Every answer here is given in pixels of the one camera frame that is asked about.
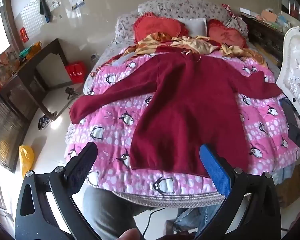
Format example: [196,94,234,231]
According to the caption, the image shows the black cable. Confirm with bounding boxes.
[141,207,167,240]

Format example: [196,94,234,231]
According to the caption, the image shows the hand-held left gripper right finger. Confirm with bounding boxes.
[196,144,282,240]

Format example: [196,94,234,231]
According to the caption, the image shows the grey quilted bed edge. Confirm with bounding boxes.
[112,190,227,208]

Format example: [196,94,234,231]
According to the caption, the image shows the small black tripod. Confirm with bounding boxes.
[64,86,78,100]

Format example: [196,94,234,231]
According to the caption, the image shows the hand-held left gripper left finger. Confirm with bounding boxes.
[15,142,100,240]

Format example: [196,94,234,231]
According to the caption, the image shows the person's grey shirt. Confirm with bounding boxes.
[82,186,150,240]

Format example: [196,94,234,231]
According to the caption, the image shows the dark wooden louvred cabinet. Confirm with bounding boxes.
[0,90,30,173]

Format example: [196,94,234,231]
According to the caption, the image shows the person's left hand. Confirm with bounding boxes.
[115,228,142,240]

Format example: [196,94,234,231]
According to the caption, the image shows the red paper bag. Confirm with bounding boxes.
[65,60,87,84]

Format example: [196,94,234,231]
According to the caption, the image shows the grey rectangular pillow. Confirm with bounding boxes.
[176,17,207,37]

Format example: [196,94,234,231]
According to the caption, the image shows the dark wooden desk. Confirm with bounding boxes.
[0,38,72,120]

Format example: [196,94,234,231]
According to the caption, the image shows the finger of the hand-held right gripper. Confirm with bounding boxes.
[279,97,298,130]

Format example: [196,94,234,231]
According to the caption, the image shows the dark patterned slippers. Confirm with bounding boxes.
[37,116,48,130]

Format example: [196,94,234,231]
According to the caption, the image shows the dark red knit sweater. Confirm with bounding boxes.
[69,47,283,178]

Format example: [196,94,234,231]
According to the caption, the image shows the yellow plastic bag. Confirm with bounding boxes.
[19,145,35,179]

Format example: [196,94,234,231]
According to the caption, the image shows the gold and red satin cloth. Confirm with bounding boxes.
[125,31,268,67]

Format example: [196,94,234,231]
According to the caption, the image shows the dark hanging cloth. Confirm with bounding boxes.
[39,0,52,23]

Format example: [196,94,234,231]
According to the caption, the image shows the pink penguin print blanket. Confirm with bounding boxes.
[64,45,300,195]

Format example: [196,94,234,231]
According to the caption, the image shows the white ornate chair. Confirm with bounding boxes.
[275,26,300,128]

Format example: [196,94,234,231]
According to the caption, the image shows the red heart-shaped pillow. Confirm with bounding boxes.
[133,12,189,43]
[207,19,248,48]

